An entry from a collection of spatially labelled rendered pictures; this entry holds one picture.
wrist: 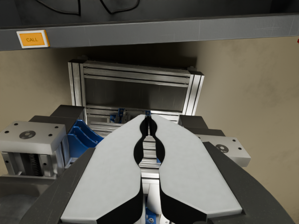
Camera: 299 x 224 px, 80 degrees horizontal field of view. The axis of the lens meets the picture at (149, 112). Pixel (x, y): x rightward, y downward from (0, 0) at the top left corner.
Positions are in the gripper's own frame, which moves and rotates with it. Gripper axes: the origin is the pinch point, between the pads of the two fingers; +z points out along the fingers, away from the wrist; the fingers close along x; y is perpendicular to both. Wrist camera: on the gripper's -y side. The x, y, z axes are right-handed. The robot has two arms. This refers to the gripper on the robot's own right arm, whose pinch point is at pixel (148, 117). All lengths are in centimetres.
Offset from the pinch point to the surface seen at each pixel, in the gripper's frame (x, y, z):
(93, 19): -12.6, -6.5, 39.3
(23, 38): -23.1, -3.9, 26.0
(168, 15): 6.1, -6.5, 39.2
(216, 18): 13.9, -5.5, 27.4
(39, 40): -20.2, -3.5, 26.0
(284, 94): 111, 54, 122
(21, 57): -89, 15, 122
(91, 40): -10.6, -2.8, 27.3
